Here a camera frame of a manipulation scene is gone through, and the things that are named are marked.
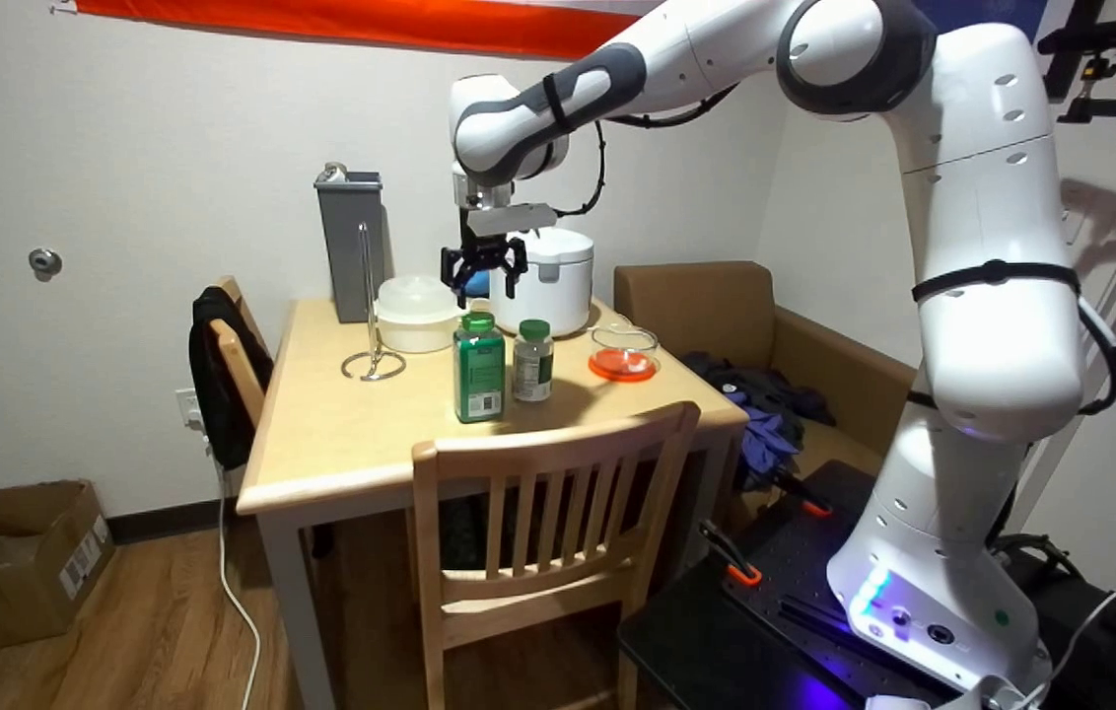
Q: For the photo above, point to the orange black clamp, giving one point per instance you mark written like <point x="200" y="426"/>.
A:
<point x="741" y="574"/>

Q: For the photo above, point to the light wooden table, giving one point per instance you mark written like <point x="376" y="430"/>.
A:
<point x="334" y="421"/>

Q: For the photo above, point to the glass bowl with orange bottom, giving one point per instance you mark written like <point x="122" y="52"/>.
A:
<point x="619" y="366"/>

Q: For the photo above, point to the wooden chair with jacket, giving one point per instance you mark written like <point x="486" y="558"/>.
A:
<point x="218" y="382"/>
<point x="243" y="359"/>

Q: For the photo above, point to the red wall banner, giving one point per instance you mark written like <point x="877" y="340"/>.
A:
<point x="359" y="27"/>

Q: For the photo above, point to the small bottle with green cap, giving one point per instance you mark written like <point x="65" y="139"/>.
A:
<point x="533" y="370"/>

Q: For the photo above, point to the wooden slatted chair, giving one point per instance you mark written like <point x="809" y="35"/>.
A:
<point x="556" y="578"/>

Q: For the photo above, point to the round metal wall knob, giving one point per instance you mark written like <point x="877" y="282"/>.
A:
<point x="43" y="261"/>

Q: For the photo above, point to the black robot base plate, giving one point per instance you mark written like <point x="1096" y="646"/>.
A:
<point x="714" y="654"/>

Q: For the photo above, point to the white plastic lidded container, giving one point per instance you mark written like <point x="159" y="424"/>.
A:
<point x="419" y="319"/>

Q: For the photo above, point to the large open cardboard box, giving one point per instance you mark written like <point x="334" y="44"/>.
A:
<point x="834" y="370"/>

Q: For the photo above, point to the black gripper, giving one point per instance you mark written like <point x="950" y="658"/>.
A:
<point x="486" y="253"/>

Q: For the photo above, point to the black tripod stand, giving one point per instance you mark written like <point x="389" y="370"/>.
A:
<point x="1100" y="40"/>

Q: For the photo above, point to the gray plastic bin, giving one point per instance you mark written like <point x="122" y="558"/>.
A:
<point x="351" y="249"/>

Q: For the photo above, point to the small cardboard box with label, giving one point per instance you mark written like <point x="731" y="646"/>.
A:
<point x="5" y="578"/>

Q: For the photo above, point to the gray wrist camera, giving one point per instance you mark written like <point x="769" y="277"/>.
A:
<point x="511" y="217"/>

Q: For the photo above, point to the purple blue clothes pile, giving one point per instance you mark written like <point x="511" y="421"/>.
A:
<point x="765" y="407"/>

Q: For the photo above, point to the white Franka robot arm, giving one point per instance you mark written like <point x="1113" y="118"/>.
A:
<point x="992" y="319"/>

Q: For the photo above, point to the tall green bottle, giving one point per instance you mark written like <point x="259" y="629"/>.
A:
<point x="480" y="378"/>

